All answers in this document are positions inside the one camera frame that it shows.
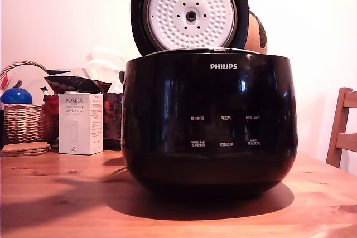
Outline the wooden chair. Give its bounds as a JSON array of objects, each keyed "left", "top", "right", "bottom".
[{"left": 326, "top": 87, "right": 357, "bottom": 169}]

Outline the red floral box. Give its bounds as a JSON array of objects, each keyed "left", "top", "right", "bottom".
[{"left": 102, "top": 92, "right": 124, "bottom": 143}]

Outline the black Philips rice cooker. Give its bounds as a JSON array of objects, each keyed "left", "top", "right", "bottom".
[{"left": 121, "top": 48, "right": 298, "bottom": 197}]

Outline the white Porlex box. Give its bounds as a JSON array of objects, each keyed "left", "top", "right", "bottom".
[{"left": 58, "top": 92, "right": 104, "bottom": 156}]

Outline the white plastic container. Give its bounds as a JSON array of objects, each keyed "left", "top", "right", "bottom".
[{"left": 83, "top": 46, "right": 127, "bottom": 79}]

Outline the dark patterned cloth pouch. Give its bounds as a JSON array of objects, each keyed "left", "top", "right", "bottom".
[{"left": 44, "top": 70, "right": 113, "bottom": 94}]

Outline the red knitted item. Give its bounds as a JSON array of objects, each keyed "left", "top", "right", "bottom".
[{"left": 43, "top": 94, "right": 60, "bottom": 118}]

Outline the brown globe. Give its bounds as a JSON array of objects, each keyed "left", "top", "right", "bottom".
[{"left": 244, "top": 9, "right": 269, "bottom": 55}]

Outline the woven wicker basket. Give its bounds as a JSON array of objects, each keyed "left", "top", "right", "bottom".
[{"left": 0, "top": 60, "right": 57, "bottom": 145}]

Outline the blue ball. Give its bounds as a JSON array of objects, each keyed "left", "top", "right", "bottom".
[{"left": 1, "top": 87, "right": 34, "bottom": 105}]

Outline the cork coaster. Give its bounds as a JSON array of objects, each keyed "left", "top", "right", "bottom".
[
  {"left": 4, "top": 141, "right": 52, "bottom": 154},
  {"left": 0, "top": 148, "right": 50, "bottom": 158}
]

